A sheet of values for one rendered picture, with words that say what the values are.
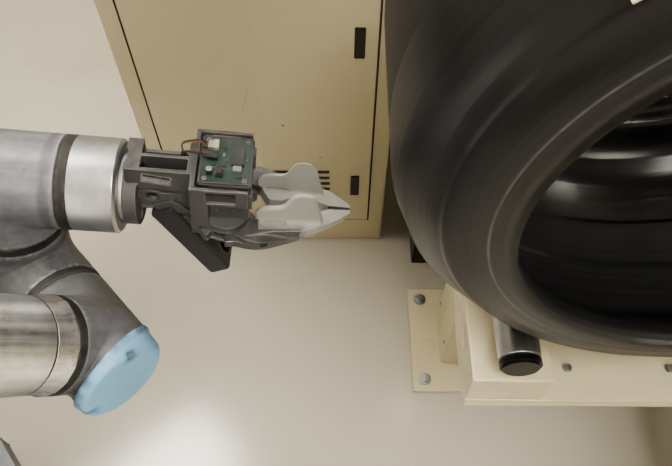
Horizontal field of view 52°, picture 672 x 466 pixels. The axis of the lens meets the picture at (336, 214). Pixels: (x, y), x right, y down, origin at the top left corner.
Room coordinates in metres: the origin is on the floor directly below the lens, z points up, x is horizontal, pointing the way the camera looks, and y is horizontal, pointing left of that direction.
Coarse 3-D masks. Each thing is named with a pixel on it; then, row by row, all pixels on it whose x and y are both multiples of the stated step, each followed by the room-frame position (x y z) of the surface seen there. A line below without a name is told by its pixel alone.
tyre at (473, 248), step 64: (448, 0) 0.35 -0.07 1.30; (512, 0) 0.31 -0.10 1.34; (576, 0) 0.30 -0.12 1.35; (448, 64) 0.32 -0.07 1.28; (512, 64) 0.29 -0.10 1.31; (576, 64) 0.28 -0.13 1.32; (640, 64) 0.27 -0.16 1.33; (448, 128) 0.30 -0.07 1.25; (512, 128) 0.27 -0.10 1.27; (576, 128) 0.27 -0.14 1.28; (640, 128) 0.54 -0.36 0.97; (448, 192) 0.28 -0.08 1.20; (512, 192) 0.27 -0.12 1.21; (576, 192) 0.49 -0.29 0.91; (640, 192) 0.49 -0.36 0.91; (448, 256) 0.28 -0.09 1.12; (512, 256) 0.27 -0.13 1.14; (576, 256) 0.40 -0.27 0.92; (640, 256) 0.40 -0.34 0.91; (512, 320) 0.27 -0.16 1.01; (576, 320) 0.27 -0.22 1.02; (640, 320) 0.29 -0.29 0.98
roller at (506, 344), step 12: (504, 324) 0.32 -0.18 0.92; (504, 336) 0.30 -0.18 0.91; (516, 336) 0.30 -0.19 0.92; (528, 336) 0.30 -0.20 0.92; (504, 348) 0.29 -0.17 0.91; (516, 348) 0.29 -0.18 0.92; (528, 348) 0.29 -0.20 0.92; (540, 348) 0.29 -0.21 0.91; (504, 360) 0.28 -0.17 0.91; (516, 360) 0.28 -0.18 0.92; (528, 360) 0.27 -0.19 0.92; (540, 360) 0.28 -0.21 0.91; (504, 372) 0.27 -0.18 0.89; (516, 372) 0.27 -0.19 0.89; (528, 372) 0.27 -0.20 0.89
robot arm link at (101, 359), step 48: (48, 288) 0.31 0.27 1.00; (96, 288) 0.32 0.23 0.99; (0, 336) 0.22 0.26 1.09; (48, 336) 0.24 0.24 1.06; (96, 336) 0.26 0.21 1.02; (144, 336) 0.27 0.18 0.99; (0, 384) 0.20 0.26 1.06; (48, 384) 0.21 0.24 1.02; (96, 384) 0.22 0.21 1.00; (144, 384) 0.25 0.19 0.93
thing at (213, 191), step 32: (128, 160) 0.39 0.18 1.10; (160, 160) 0.39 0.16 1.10; (192, 160) 0.39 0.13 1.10; (224, 160) 0.39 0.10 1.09; (128, 192) 0.37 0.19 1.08; (160, 192) 0.38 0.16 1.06; (192, 192) 0.36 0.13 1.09; (224, 192) 0.36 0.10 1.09; (256, 192) 0.41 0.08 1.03; (192, 224) 0.36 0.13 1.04; (224, 224) 0.36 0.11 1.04
